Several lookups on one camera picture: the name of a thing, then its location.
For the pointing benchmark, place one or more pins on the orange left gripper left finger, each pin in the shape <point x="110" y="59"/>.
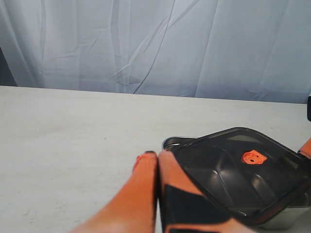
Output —
<point x="133" y="208"/>

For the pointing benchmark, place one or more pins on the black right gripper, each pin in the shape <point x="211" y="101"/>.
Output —
<point x="305" y="150"/>

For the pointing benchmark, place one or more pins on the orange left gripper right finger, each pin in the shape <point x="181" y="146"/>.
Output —
<point x="184" y="208"/>

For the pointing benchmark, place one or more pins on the dark transparent lid orange valve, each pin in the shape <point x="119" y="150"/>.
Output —
<point x="243" y="184"/>

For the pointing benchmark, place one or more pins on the steel two-compartment lunch box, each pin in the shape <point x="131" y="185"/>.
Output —
<point x="279" y="219"/>

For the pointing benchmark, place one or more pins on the grey wrinkled backdrop curtain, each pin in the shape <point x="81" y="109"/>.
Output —
<point x="224" y="49"/>

